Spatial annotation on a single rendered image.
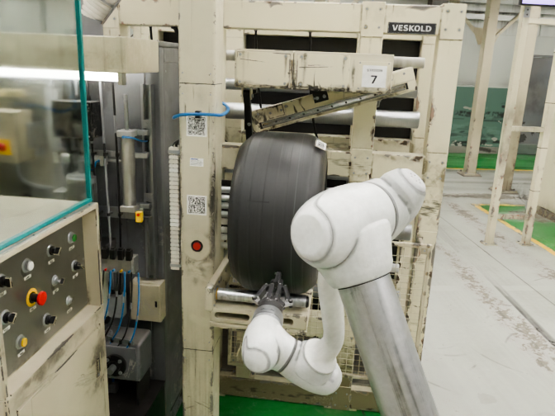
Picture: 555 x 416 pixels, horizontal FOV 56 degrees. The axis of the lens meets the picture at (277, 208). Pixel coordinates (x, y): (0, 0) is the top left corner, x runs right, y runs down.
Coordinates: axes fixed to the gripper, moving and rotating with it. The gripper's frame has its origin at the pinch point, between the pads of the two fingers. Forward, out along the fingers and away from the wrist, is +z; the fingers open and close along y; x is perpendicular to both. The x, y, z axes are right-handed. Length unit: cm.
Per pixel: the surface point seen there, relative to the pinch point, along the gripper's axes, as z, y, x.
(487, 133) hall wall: 1000, -332, 192
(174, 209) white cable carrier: 25, 42, -12
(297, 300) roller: 12.4, -6.0, 15.2
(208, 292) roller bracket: 8.9, 26.0, 12.6
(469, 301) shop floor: 214, -125, 134
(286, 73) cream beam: 56, 5, -59
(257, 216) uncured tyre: 3.7, 7.4, -20.9
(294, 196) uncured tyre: 6.9, -4.1, -27.3
